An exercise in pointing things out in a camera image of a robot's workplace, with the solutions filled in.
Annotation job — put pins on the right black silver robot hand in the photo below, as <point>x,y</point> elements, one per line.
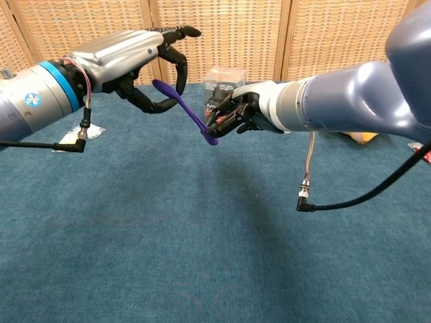
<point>262,97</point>

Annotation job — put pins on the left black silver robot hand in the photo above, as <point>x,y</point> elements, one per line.
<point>114,57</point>

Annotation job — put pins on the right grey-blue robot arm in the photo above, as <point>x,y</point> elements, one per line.
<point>353,97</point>

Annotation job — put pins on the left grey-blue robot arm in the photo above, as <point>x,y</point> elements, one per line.
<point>33,101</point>

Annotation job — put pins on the clear plastic box black contents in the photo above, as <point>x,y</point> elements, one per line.
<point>222,79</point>

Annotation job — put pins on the woven bamboo folding screen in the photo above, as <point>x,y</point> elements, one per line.
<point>235,33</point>

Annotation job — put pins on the white wrapped snack packet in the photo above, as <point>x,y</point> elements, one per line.
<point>96,132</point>

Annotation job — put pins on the pale yellow wrapped snack packet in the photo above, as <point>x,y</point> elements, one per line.
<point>70,138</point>

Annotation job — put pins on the yellow plush toy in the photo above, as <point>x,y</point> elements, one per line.
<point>360,137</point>

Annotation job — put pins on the blue felt table mat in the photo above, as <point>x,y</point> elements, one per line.
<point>202,235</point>

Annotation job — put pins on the red snack packet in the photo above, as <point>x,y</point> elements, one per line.
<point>421,149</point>

